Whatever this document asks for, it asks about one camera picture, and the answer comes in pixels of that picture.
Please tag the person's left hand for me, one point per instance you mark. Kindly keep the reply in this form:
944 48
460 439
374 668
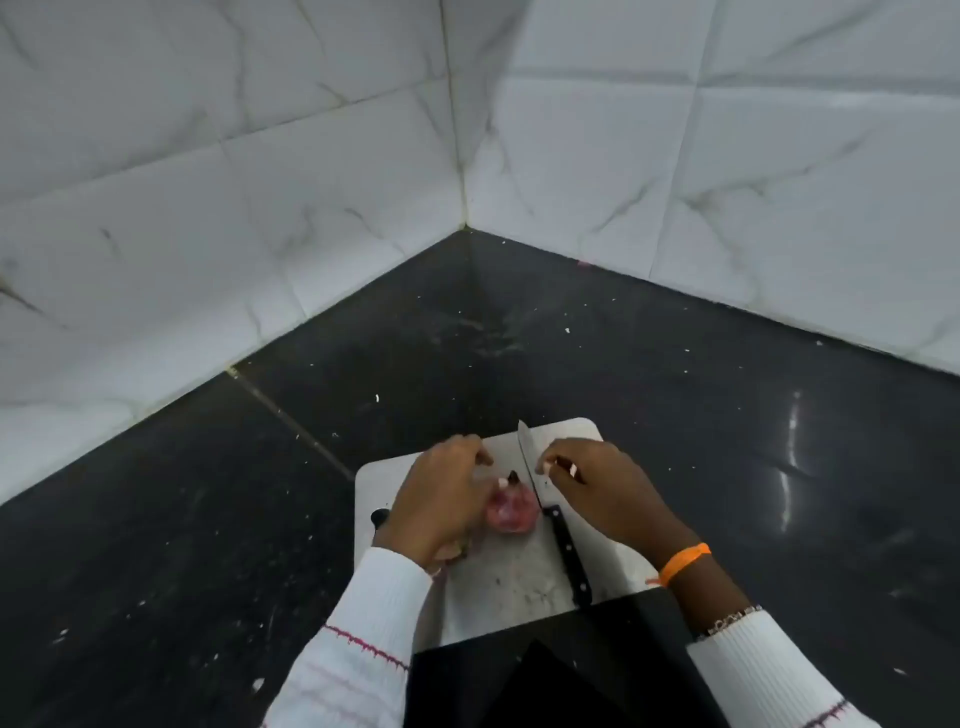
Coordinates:
439 502

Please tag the person's right hand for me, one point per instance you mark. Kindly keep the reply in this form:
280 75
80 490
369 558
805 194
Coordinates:
615 495

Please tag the red onion with dry roots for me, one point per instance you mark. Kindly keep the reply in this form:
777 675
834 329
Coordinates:
452 551

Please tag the person's right forearm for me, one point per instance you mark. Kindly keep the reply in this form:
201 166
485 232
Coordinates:
750 675

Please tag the person's left forearm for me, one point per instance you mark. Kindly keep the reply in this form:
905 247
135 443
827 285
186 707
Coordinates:
360 637

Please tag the orange thread wristband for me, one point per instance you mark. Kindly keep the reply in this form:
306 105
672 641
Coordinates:
686 561

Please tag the steel cutting board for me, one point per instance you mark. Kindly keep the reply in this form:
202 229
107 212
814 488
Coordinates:
517 577

